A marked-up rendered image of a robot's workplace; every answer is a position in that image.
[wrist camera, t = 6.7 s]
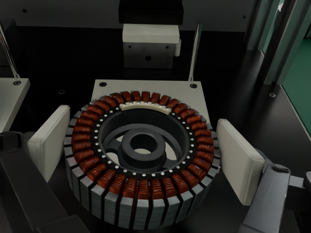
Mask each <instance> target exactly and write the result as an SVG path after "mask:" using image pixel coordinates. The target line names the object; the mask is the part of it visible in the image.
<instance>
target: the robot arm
mask: <svg viewBox="0 0 311 233"><path fill-rule="evenodd" d="M69 122H70V107H69V106H68V105H61V106H59V107H58V108H57V110H56V111H55V112H54V113H53V114H52V115H51V116H50V117H49V119H48V120H47V121H46V122H45V123H44V124H43V125H42V126H41V128H40V129H39V130H38V131H37V132H32V131H29V132H27V133H24V134H23V133H22V132H18V131H6V132H1V133H0V200H1V203H2V206H3V209H4V211H5V214H6V217H7V219H8V222H9V225H10V228H11V230H12V233H90V232H89V230H88V229H87V227H86V226H85V225H84V223H83V222H82V220H81V219H80V217H79V216H78V215H72V216H69V215H68V213H67V212H66V210H65V209H64V207H63V206H62V205H61V203H60V202H59V200H58V199H57V197H56V196H55V194H54V192H53V191H52V189H51V188H50V186H49V185H48V181H49V179H50V177H51V175H52V174H53V172H54V170H55V168H56V166H57V164H58V162H59V161H60V159H61V157H62V155H63V153H64V137H66V135H65V134H66V131H67V127H68V124H69ZM216 135H217V140H218V142H219V146H220V148H219V150H220V151H221V158H220V165H219V166H220V167H221V169H222V171H223V173H224V174H225V176H226V178H227V179H228V181H229V183H230V184H231V186H232V188H233V190H234V192H235V193H236V195H237V197H238V199H239V200H240V202H241V203H242V205H246V206H250V207H249V209H248V211H247V213H246V216H245V218H244V221H243V223H240V225H239V227H238V229H237V232H236V233H279V230H280V224H281V220H282V215H283V210H284V209H287V210H291V211H294V216H295V219H296V222H297V225H298V228H299V231H300V233H311V172H306V174H305V177H304V178H299V177H295V176H291V171H290V170H289V169H288V168H286V167H285V166H282V165H279V164H273V163H272V161H271V160H270V159H268V157H267V156H265V154H264V153H263V152H261V151H260V150H258V149H256V148H253V147H252V146H251V145H250V144H249V142H248V141H247V140H246V139H245V138H244V137H243V136H242V135H241V134H240V133H239V132H238V131H237V130H236V129H235V128H234V127H233V126H232V125H231V123H230V122H229V121H228V120H227V119H219V120H218V124H217V129H216Z"/></svg>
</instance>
